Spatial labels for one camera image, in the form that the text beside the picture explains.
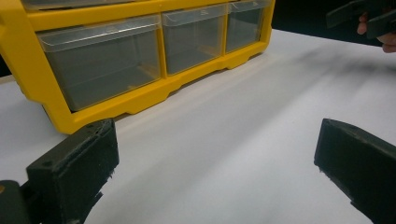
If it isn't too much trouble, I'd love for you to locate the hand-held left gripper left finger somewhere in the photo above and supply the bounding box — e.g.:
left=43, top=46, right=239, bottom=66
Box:
left=26, top=119, right=120, bottom=224

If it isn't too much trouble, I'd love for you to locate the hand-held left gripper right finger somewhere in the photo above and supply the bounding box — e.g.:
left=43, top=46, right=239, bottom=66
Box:
left=313, top=118, right=396, bottom=224

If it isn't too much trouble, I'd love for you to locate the yellow and black drawer organizer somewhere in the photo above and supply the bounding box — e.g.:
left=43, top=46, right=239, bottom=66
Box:
left=0, top=0, right=276, bottom=135

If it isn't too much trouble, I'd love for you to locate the grid of clear drawers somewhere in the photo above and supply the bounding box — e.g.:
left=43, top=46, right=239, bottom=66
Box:
left=20, top=0, right=273, bottom=112

